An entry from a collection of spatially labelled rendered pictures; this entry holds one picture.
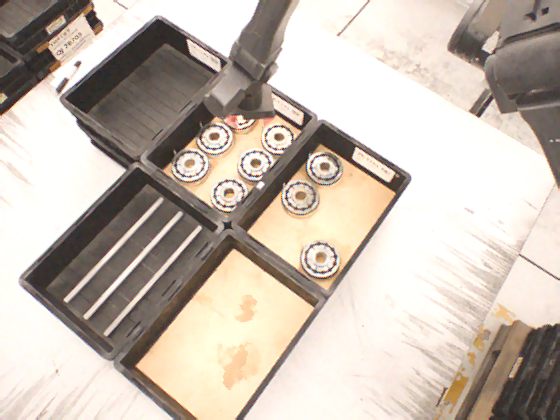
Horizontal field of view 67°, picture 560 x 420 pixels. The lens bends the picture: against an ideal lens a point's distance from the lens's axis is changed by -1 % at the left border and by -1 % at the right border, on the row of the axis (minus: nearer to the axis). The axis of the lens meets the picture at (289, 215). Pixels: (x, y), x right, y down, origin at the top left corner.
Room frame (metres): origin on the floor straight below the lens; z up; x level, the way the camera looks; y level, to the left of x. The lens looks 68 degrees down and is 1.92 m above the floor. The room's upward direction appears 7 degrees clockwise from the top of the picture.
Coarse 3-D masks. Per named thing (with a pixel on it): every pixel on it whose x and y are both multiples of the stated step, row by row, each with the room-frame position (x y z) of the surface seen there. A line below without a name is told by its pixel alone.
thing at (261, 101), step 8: (264, 88) 0.59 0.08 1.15; (248, 96) 0.53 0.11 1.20; (256, 96) 0.54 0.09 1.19; (264, 96) 0.57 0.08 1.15; (240, 104) 0.53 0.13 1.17; (248, 104) 0.53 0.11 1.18; (256, 104) 0.54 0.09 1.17; (264, 104) 0.55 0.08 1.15; (272, 104) 0.55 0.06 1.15; (232, 112) 0.52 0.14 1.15; (240, 112) 0.53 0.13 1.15; (248, 112) 0.53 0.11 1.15; (256, 112) 0.53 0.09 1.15; (264, 112) 0.53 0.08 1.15; (272, 112) 0.54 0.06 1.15
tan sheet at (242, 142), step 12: (216, 120) 0.71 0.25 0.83; (276, 120) 0.73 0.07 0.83; (252, 132) 0.68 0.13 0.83; (300, 132) 0.70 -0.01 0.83; (192, 144) 0.62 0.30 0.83; (240, 144) 0.64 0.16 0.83; (252, 144) 0.64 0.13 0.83; (228, 156) 0.59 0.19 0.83; (168, 168) 0.53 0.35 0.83; (216, 168) 0.55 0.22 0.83; (228, 168) 0.56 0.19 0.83; (204, 180) 0.51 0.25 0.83; (216, 180) 0.51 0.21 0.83; (204, 192) 0.47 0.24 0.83
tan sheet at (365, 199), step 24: (336, 192) 0.52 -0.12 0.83; (360, 192) 0.53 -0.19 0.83; (384, 192) 0.54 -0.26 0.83; (264, 216) 0.42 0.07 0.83; (288, 216) 0.43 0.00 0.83; (312, 216) 0.44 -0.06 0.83; (336, 216) 0.45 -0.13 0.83; (360, 216) 0.46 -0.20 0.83; (264, 240) 0.36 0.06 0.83; (288, 240) 0.36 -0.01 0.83; (312, 240) 0.37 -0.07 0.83; (336, 240) 0.38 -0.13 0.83; (360, 240) 0.39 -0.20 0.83
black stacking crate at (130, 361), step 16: (224, 240) 0.32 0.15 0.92; (224, 256) 0.30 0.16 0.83; (256, 256) 0.29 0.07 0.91; (208, 272) 0.25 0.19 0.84; (272, 272) 0.26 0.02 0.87; (192, 288) 0.20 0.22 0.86; (288, 288) 0.24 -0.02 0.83; (176, 304) 0.16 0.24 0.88; (160, 320) 0.11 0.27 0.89; (144, 336) 0.07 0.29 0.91; (160, 336) 0.08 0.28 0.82; (144, 352) 0.04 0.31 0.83; (128, 368) 0.00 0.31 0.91; (192, 416) -0.08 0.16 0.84
